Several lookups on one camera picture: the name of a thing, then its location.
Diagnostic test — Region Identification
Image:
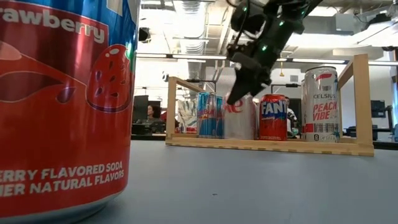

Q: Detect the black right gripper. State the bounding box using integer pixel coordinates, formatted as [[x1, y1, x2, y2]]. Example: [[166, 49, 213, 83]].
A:
[[226, 0, 312, 106]]

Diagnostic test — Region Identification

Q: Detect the silver Diet Coke can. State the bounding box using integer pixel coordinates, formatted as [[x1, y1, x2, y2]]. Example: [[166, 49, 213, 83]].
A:
[[223, 93, 259, 140]]

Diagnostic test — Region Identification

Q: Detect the dark computer monitor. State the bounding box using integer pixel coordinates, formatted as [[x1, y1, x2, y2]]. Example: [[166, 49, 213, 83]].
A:
[[132, 95, 150, 124]]

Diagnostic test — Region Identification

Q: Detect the wooden slatted shelf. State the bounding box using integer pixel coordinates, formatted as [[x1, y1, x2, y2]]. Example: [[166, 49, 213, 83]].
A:
[[165, 53, 375, 157]]

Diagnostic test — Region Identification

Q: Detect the dark desk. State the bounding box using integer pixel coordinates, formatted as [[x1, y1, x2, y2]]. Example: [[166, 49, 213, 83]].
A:
[[343, 124, 394, 141]]

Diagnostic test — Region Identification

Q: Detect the Celsius Peach Vibe can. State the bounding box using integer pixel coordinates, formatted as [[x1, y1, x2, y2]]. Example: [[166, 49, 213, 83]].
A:
[[300, 65, 340, 143]]

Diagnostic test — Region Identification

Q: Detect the black wall monitor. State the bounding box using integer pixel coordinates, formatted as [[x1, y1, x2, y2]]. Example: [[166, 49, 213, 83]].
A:
[[370, 100, 393, 118]]

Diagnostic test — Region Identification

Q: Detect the long ceiling light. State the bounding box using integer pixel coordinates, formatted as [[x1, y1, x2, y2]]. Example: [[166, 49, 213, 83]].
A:
[[172, 54, 228, 60], [292, 58, 346, 64]]

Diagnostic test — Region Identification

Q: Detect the red Fanta strawberry can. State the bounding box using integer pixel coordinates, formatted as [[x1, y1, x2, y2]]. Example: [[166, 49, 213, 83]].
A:
[[258, 94, 289, 141], [0, 0, 141, 224]]

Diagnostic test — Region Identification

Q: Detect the person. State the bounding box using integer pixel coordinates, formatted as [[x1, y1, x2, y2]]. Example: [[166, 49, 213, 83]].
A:
[[284, 96, 300, 138], [146, 105, 163, 123]]

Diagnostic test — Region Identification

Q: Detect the black metal stand frame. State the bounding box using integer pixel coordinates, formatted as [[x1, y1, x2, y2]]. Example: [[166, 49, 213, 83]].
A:
[[270, 83, 302, 95], [185, 78, 218, 93]]

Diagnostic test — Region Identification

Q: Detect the blue-grey table mat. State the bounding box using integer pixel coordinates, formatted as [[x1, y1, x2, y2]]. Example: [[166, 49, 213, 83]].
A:
[[77, 139, 398, 224]]

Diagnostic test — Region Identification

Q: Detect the black ceiling speaker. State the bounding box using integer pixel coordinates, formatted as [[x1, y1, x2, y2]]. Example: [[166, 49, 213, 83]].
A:
[[138, 27, 152, 43]]

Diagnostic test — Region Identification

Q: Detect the blue silver Red Bull can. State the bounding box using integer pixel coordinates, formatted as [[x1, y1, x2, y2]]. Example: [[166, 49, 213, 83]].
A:
[[196, 91, 225, 139]]

